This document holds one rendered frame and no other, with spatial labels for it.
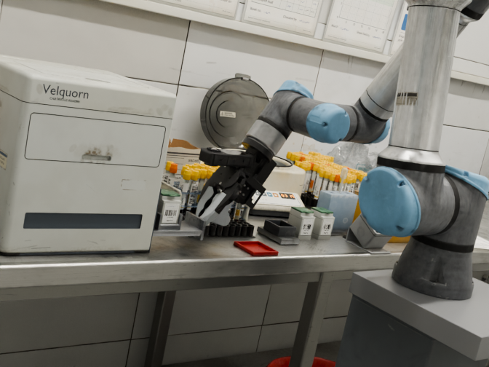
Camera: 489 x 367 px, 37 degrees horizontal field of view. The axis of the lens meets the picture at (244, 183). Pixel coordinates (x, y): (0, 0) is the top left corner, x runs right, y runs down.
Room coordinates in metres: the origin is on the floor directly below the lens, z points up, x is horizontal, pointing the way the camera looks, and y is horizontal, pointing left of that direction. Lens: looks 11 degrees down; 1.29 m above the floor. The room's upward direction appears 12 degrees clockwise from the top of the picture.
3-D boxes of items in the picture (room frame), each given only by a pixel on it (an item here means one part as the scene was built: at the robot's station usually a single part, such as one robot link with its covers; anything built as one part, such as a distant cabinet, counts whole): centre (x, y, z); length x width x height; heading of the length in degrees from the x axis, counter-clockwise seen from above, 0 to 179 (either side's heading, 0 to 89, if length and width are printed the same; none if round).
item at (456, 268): (1.33, -0.39, 0.97); 0.15 x 0.15 x 0.10
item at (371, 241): (1.69, -0.31, 0.92); 0.13 x 0.07 x 0.08; 40
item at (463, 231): (1.32, -0.38, 1.08); 0.13 x 0.12 x 0.14; 130
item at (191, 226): (1.34, 0.16, 0.92); 0.21 x 0.07 x 0.05; 130
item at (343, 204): (1.77, -0.24, 0.92); 0.10 x 0.07 x 0.10; 132
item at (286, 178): (1.91, -0.03, 0.94); 0.30 x 0.24 x 0.12; 31
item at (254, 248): (1.46, -0.05, 0.88); 0.07 x 0.07 x 0.01; 40
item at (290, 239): (1.59, -0.10, 0.89); 0.09 x 0.05 x 0.04; 38
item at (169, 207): (1.35, 0.14, 0.95); 0.05 x 0.04 x 0.06; 40
